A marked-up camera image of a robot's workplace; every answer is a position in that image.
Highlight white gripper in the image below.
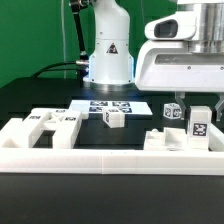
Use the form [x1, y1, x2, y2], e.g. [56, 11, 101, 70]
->
[135, 40, 224, 121]

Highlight white chair seat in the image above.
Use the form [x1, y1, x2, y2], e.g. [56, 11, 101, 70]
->
[143, 127, 187, 151]

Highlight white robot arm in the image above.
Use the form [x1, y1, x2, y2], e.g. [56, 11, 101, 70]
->
[83, 0, 224, 112]

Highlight white tagged cube left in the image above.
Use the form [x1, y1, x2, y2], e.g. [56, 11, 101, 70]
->
[163, 103, 182, 119]

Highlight white U-shaped fence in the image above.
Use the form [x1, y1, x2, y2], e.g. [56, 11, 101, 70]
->
[0, 118, 224, 176]

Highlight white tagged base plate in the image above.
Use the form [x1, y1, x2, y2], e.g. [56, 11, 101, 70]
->
[69, 100, 152, 115]

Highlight white chair back frame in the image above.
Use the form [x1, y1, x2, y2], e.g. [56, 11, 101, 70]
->
[19, 108, 82, 149]

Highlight black cables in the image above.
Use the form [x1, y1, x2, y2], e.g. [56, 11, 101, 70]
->
[31, 61, 84, 79]

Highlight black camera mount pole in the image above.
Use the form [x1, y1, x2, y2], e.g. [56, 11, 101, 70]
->
[69, 0, 90, 60]

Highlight white hanging cable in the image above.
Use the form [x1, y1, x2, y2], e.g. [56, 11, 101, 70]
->
[60, 0, 67, 80]

